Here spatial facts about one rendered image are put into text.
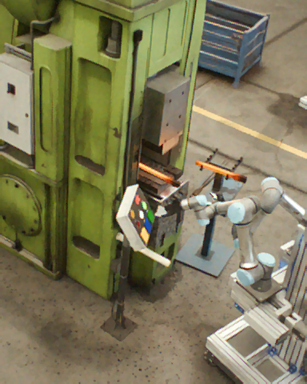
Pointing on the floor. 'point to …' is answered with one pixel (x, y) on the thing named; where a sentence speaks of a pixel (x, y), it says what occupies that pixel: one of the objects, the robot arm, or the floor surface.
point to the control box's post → (122, 278)
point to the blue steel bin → (232, 39)
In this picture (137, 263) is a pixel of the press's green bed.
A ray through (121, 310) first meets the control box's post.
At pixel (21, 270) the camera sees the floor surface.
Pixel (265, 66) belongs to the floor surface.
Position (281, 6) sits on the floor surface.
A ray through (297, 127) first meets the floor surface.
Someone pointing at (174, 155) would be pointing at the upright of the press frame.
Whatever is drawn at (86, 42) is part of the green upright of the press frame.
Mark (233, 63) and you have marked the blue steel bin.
